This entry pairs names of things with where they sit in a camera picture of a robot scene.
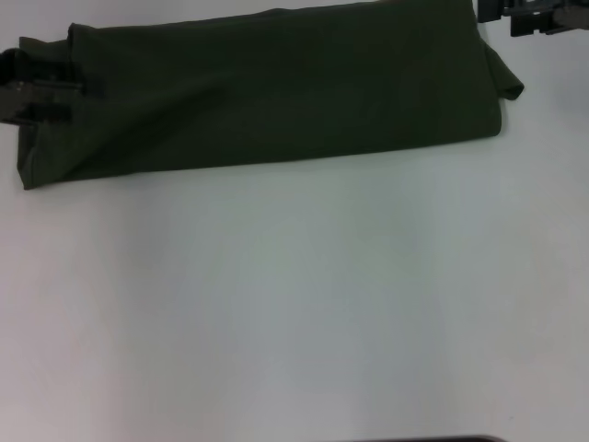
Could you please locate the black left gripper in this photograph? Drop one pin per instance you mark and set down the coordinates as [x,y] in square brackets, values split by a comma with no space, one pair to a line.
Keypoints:
[14,87]

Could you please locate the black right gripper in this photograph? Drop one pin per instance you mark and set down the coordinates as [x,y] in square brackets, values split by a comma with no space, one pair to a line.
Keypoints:
[570,16]

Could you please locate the dark green FREE t-shirt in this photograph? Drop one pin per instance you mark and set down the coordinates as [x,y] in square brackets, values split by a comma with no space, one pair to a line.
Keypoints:
[276,92]

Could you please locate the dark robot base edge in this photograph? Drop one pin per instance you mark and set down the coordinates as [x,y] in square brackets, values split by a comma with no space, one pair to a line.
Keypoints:
[469,439]

